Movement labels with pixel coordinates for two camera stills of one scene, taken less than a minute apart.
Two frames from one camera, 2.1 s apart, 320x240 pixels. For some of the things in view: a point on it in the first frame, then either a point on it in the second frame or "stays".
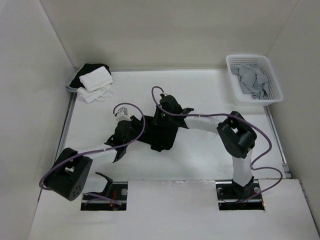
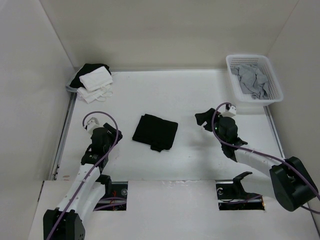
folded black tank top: [76, 82] stays
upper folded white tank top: [96, 79] stays
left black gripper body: [135, 130] to [111, 136]
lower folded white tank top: [99, 94] stays
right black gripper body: [162, 118] to [216, 125]
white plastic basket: [253, 81] stays
